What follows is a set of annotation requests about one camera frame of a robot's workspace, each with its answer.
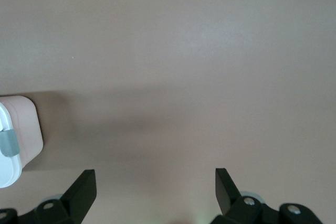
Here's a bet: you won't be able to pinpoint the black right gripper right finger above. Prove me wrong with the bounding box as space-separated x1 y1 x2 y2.
209 167 323 224

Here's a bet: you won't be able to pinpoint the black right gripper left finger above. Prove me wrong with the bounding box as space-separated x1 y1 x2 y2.
0 169 98 224

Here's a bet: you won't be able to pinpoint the white box lid grey clasps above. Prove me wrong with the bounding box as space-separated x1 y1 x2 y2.
0 100 22 189

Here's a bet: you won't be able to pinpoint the pink plastic box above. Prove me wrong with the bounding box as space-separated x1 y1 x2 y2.
0 95 44 169

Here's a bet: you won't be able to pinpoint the brown table mat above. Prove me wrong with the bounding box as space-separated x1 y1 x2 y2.
0 0 336 224

